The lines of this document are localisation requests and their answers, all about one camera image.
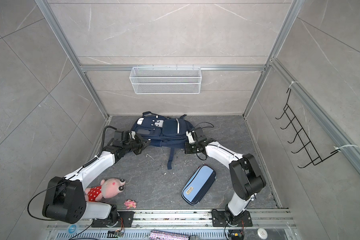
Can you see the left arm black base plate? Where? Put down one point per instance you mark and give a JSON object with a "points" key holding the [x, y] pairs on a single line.
{"points": [[127, 219]]}

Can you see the glittery purple pouch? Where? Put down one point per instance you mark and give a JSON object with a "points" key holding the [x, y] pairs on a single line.
{"points": [[160, 235]]}

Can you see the small pink toy figure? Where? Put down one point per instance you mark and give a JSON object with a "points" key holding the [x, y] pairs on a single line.
{"points": [[130, 204]]}

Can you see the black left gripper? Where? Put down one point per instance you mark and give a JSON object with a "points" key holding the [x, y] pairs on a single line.
{"points": [[142, 141]]}

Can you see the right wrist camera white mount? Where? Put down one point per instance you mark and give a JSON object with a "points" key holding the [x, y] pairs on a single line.
{"points": [[191, 137]]}

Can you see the black wire hook rack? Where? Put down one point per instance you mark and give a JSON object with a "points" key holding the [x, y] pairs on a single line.
{"points": [[301, 136]]}

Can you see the light blue pencil case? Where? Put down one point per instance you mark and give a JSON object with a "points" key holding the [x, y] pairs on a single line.
{"points": [[198, 184]]}

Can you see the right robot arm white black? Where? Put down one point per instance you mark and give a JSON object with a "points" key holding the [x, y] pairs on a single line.
{"points": [[246, 176]]}

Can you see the white round button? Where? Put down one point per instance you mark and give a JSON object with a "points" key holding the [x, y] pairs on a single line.
{"points": [[262, 233]]}

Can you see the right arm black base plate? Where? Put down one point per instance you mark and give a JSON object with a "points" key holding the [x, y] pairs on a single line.
{"points": [[219, 220]]}

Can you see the pink plush pig toy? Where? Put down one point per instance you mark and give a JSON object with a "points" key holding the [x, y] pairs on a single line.
{"points": [[106, 190]]}

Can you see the navy blue student backpack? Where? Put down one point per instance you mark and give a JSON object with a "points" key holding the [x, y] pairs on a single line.
{"points": [[163, 132]]}

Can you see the white wire mesh basket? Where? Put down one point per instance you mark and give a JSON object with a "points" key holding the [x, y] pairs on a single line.
{"points": [[166, 80]]}

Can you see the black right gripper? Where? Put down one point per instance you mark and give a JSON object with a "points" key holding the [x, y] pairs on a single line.
{"points": [[187, 148]]}

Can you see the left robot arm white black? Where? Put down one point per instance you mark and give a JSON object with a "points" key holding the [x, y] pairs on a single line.
{"points": [[67, 199]]}

